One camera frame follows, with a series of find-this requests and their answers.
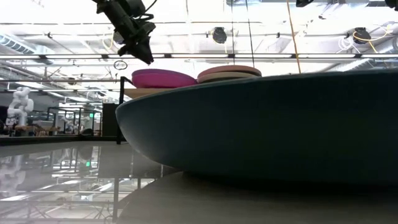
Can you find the peach plate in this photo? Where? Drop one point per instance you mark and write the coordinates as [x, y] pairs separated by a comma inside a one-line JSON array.
[[230, 69]]

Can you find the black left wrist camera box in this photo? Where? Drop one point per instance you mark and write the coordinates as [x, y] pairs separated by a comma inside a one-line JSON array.
[[135, 7]]

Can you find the ceiling air duct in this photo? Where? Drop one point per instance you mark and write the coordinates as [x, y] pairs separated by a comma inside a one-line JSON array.
[[18, 43]]

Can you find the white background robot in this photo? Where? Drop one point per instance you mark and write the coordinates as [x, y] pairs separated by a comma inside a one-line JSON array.
[[20, 105]]

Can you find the wooden background table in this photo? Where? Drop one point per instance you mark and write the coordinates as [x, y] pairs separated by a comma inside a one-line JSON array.
[[35, 128]]

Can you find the long ceiling light bar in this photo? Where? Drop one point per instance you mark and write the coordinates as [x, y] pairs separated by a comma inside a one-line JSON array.
[[199, 56]]

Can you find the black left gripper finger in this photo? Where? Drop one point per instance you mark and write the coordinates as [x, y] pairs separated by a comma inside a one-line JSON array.
[[144, 51], [123, 49]]

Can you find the magenta plate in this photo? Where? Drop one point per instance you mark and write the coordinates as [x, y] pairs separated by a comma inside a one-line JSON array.
[[161, 79]]

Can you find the black background frame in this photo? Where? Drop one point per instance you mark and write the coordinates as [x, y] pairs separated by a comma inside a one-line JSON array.
[[74, 119]]

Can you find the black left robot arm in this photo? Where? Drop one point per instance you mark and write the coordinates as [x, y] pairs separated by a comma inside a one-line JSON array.
[[104, 4]]

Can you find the beige plate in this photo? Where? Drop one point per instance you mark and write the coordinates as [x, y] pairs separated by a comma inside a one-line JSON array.
[[222, 77]]

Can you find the thin black hanging rod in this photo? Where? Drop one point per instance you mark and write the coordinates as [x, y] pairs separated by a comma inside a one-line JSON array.
[[251, 46]]

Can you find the large teal plate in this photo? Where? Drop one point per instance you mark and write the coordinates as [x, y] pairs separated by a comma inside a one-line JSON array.
[[255, 127]]

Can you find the black background cabinet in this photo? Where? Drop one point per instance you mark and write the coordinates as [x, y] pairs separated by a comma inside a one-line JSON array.
[[110, 119]]

